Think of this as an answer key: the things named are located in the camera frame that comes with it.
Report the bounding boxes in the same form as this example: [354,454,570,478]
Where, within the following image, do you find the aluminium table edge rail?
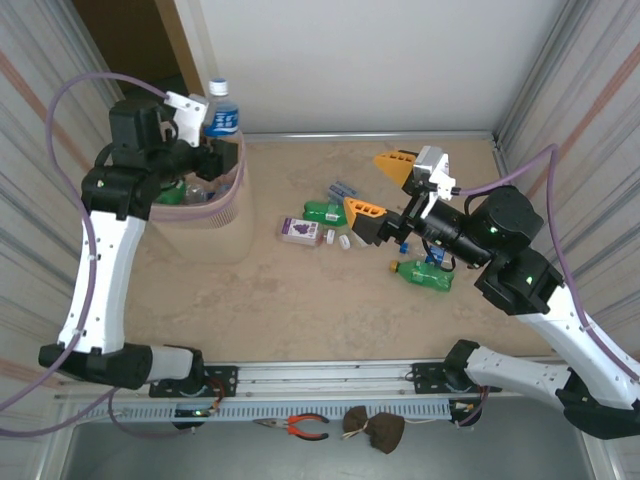
[244,130,499,146]

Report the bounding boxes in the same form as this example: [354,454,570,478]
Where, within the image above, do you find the white slotted cable duct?
[72,401,451,422]

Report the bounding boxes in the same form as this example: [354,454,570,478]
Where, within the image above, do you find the orange handled pliers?
[252,412,331,442]

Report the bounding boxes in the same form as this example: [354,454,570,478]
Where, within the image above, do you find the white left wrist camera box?
[163,90,210,147]

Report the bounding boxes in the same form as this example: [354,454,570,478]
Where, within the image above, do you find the brown wooden door frame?
[153,0,219,97]

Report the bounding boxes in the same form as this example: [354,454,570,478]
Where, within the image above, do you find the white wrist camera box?
[163,90,210,147]
[410,144,459,202]

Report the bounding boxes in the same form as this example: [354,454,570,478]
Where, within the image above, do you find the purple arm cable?
[451,143,640,429]
[0,72,194,440]

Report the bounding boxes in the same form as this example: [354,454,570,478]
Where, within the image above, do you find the thin red black wires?
[449,382,490,416]
[207,377,227,416]

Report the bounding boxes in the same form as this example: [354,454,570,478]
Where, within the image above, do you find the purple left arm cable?
[0,72,194,440]

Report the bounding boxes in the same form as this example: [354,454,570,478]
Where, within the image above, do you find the green bottle yellow cap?
[388,258,455,294]
[302,199,351,227]
[154,180,189,206]

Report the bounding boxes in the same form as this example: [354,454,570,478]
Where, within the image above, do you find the blue-capped blue label bottle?
[398,239,451,266]

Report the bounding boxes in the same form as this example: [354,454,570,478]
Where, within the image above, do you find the purple grape label bottle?
[277,216,337,250]

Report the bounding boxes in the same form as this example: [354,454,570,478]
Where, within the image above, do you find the white-capped blue label bottle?
[203,78,241,140]

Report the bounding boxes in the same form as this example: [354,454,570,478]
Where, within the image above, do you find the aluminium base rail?
[54,355,597,401]

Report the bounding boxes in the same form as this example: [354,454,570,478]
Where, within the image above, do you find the beige ribbed waste bin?
[148,128,257,266]

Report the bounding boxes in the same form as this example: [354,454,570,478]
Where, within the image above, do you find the brown cloth pouch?
[341,404,407,456]

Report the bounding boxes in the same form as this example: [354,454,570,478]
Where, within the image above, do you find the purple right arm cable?
[451,143,640,429]

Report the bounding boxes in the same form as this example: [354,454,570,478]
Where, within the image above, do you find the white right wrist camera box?
[410,144,459,202]

